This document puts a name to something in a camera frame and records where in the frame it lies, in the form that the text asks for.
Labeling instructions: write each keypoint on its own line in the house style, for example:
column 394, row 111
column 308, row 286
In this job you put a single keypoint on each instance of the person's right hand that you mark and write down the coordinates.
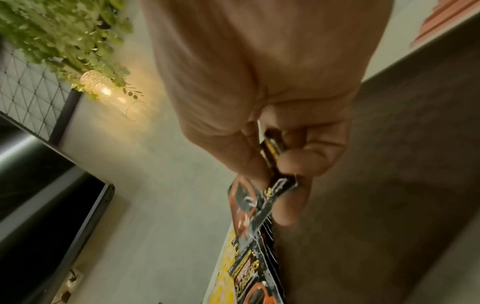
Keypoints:
column 240, row 65

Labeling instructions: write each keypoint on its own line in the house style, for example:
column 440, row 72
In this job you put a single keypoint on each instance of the black orange sachet strip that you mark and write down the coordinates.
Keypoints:
column 249, row 207

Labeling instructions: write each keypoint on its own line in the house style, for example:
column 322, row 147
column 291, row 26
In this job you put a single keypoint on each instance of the glowing glass lamp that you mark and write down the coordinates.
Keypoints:
column 108, row 90

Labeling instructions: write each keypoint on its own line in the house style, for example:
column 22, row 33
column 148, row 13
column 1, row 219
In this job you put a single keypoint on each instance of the green leafy plant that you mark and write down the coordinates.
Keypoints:
column 56, row 32

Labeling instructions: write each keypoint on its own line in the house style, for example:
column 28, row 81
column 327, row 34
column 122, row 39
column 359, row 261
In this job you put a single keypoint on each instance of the yellow printed packet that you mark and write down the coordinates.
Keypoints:
column 221, row 273

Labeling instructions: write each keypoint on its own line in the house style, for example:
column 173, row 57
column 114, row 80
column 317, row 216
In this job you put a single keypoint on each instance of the orange striped board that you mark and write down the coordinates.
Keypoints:
column 446, row 20

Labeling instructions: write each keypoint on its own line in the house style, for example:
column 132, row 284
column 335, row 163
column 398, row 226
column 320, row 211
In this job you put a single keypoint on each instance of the black flat screen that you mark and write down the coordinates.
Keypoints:
column 41, row 213

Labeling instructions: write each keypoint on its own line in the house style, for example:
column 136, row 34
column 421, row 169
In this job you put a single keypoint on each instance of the white power strip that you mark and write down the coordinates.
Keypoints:
column 73, row 280

